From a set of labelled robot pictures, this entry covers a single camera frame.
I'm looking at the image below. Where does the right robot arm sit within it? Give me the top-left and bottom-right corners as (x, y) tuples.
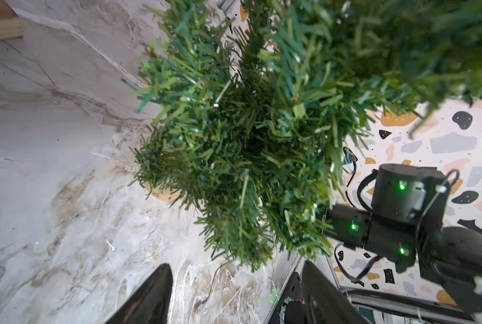
(323, 164), (482, 323)

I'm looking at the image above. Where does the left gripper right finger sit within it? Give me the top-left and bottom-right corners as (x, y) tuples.
(301, 261), (369, 324)

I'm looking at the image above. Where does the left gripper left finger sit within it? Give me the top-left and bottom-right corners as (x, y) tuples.
(106, 263), (173, 324)

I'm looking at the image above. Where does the left green christmas tree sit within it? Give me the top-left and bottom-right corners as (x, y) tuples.
(134, 1), (482, 271)

